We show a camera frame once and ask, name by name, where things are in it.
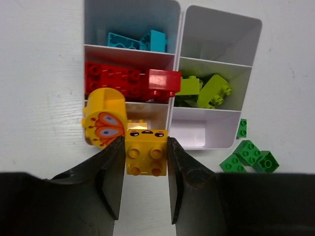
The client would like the white divided container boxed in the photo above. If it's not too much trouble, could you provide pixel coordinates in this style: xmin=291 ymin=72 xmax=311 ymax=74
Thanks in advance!
xmin=82 ymin=0 xmax=182 ymax=146
xmin=169 ymin=5 xmax=262 ymax=150

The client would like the red lego brick spare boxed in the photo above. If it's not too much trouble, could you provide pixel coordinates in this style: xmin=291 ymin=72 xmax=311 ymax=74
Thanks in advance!
xmin=139 ymin=69 xmax=182 ymax=102

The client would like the red lego brick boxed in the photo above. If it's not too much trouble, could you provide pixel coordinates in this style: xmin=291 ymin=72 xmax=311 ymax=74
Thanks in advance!
xmin=85 ymin=62 xmax=140 ymax=101

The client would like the teal rounded lego brick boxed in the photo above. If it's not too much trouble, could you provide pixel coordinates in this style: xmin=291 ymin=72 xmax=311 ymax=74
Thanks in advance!
xmin=106 ymin=32 xmax=140 ymax=50

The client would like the green L-shaped lego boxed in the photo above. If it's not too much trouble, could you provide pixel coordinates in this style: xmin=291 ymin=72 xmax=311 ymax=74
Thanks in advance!
xmin=233 ymin=140 xmax=261 ymax=167

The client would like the olive green lego brick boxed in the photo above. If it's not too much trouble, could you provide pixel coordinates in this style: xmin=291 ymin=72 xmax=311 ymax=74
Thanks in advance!
xmin=176 ymin=76 xmax=203 ymax=96

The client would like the yellow flower lego brick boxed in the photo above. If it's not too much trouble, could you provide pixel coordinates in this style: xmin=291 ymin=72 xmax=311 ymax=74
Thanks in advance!
xmin=82 ymin=88 xmax=127 ymax=149

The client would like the lime green small lego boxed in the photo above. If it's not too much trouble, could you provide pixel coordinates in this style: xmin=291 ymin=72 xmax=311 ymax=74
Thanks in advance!
xmin=174 ymin=95 xmax=198 ymax=108

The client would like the white right divided container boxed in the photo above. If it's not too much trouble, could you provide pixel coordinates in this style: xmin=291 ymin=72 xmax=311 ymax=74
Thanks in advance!
xmin=169 ymin=5 xmax=262 ymax=150

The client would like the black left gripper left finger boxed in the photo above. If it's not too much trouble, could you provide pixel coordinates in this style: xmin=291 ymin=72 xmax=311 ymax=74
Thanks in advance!
xmin=0 ymin=137 xmax=125 ymax=236

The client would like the white left divided container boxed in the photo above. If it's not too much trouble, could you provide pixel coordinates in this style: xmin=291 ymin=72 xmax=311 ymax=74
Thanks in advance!
xmin=82 ymin=0 xmax=182 ymax=146

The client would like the light blue lego brick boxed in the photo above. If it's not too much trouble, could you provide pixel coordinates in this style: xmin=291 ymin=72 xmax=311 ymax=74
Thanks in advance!
xmin=139 ymin=30 xmax=167 ymax=53

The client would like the lime green sloped lego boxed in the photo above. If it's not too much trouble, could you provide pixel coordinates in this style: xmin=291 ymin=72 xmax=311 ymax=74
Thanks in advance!
xmin=197 ymin=74 xmax=232 ymax=109

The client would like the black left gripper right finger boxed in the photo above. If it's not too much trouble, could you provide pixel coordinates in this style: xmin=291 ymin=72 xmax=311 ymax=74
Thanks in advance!
xmin=167 ymin=138 xmax=315 ymax=236

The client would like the green square lego brick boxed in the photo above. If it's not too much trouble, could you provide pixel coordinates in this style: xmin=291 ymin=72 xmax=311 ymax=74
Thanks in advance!
xmin=236 ymin=118 xmax=247 ymax=139

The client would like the orange small lego brick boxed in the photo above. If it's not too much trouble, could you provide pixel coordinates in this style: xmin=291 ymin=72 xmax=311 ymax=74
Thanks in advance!
xmin=125 ymin=129 xmax=168 ymax=177

